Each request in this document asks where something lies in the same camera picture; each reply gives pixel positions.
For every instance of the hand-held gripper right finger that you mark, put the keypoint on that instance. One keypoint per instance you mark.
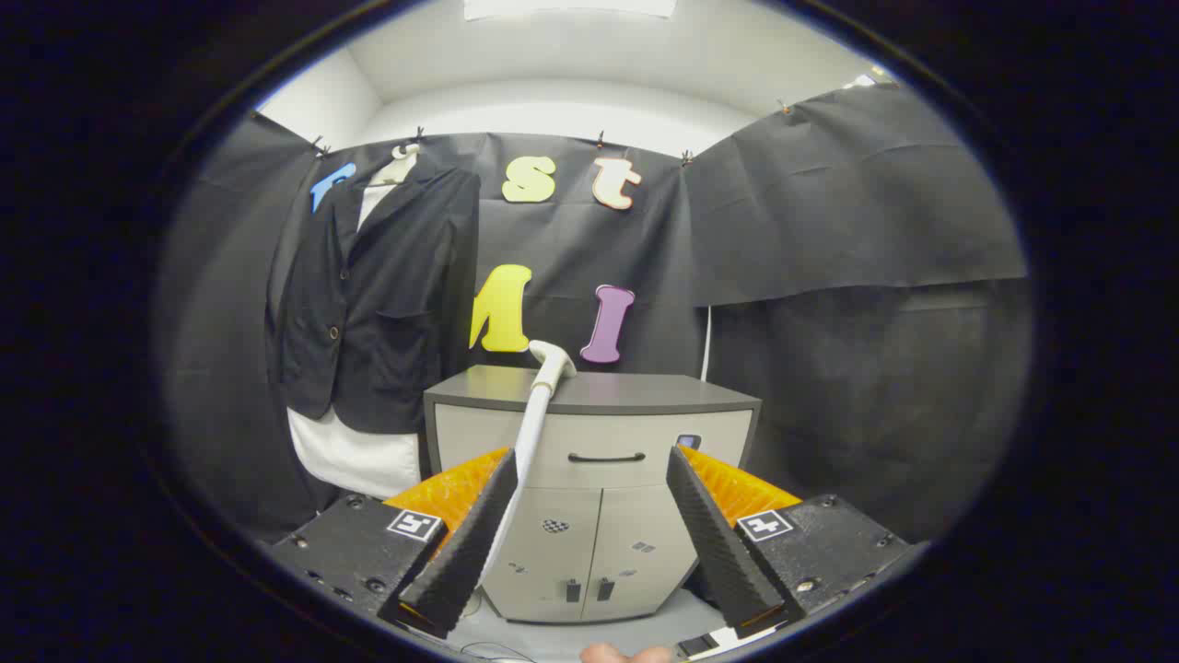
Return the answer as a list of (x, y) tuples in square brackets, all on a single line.
[(720, 552)]

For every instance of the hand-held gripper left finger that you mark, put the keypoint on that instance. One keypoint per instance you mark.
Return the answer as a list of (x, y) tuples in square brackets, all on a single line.
[(468, 552)]

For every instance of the white garment steamer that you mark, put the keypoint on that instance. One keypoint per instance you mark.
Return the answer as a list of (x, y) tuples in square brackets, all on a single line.
[(532, 433)]

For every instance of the white shirt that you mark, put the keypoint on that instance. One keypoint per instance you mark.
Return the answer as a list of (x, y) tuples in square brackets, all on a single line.
[(359, 456)]

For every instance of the black suit jacket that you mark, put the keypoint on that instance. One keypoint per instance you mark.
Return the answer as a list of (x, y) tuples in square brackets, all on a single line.
[(396, 313)]

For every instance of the white clothes hanger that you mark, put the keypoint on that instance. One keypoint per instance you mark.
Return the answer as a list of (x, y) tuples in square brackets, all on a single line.
[(396, 170)]

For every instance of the black cabinet door pull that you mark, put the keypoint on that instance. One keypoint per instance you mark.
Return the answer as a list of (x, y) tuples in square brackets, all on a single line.
[(573, 590), (605, 589)]

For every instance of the grey cabinet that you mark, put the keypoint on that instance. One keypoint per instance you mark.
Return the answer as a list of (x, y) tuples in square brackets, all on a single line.
[(599, 543)]

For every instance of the black backdrop cloth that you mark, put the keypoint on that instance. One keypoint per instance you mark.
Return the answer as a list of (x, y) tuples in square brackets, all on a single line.
[(589, 239)]

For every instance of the ceiling light panel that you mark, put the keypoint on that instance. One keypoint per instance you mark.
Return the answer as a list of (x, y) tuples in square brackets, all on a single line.
[(571, 7)]

